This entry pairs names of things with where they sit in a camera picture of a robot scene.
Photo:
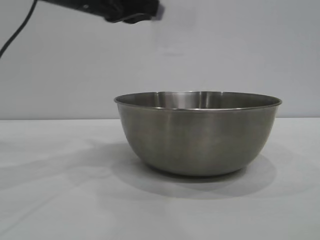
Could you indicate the stainless steel mixing bowl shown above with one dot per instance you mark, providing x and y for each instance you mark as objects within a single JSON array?
[{"x": 197, "y": 140}]

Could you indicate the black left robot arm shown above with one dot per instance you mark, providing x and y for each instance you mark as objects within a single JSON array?
[{"x": 57, "y": 2}]

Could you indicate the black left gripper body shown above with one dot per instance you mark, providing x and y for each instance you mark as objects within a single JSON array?
[{"x": 120, "y": 10}]

